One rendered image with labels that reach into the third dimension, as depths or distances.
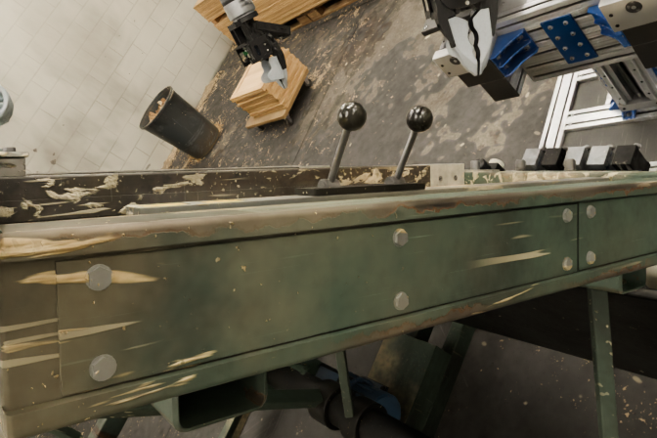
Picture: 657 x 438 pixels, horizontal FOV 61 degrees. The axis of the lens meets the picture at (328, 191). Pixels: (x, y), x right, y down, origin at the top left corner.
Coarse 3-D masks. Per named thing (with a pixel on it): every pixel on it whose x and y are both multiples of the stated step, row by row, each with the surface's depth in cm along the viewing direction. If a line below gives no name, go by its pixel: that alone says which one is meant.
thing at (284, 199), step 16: (384, 192) 77; (400, 192) 79; (416, 192) 80; (432, 192) 82; (448, 192) 84; (128, 208) 60; (144, 208) 57; (160, 208) 58; (176, 208) 59; (192, 208) 60; (208, 208) 61
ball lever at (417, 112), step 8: (408, 112) 76; (416, 112) 75; (424, 112) 75; (408, 120) 76; (416, 120) 75; (424, 120) 75; (432, 120) 76; (416, 128) 76; (424, 128) 76; (408, 144) 78; (408, 152) 78; (400, 160) 79; (400, 168) 80; (392, 176) 81; (400, 176) 80
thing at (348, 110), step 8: (344, 104) 69; (352, 104) 68; (360, 104) 69; (344, 112) 68; (352, 112) 68; (360, 112) 68; (344, 120) 68; (352, 120) 68; (360, 120) 68; (344, 128) 69; (352, 128) 69; (344, 136) 70; (344, 144) 71; (336, 152) 72; (336, 160) 72; (336, 168) 72; (328, 176) 73; (320, 184) 74; (328, 184) 73; (336, 184) 74
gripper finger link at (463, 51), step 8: (456, 24) 79; (464, 24) 79; (456, 32) 79; (464, 32) 79; (456, 40) 79; (464, 40) 79; (448, 48) 84; (456, 48) 79; (464, 48) 79; (472, 48) 80; (456, 56) 81; (464, 56) 80; (472, 56) 80; (464, 64) 80; (472, 64) 80; (472, 72) 81
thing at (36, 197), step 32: (0, 160) 82; (0, 192) 82; (32, 192) 84; (64, 192) 87; (96, 192) 90; (128, 192) 93; (160, 192) 96; (192, 192) 99; (224, 192) 103; (256, 192) 107; (288, 192) 111
